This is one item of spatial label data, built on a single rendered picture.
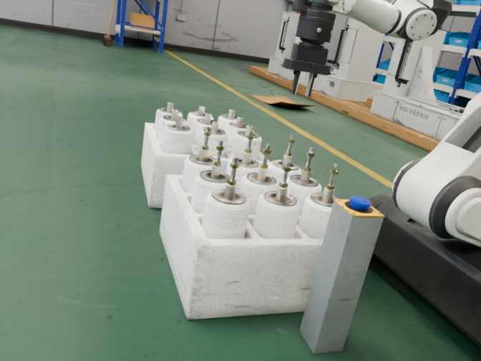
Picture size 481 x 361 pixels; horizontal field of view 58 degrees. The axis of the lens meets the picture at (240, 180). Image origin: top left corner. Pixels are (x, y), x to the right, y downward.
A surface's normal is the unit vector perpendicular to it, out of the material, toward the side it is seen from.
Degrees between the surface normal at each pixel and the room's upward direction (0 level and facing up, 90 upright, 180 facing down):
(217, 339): 0
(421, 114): 90
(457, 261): 46
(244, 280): 90
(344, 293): 90
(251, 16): 90
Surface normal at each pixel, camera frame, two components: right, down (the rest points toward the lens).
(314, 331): -0.94, -0.04
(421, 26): 0.14, 0.65
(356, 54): 0.35, 0.37
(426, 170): -0.51, -0.69
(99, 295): 0.17, -0.93
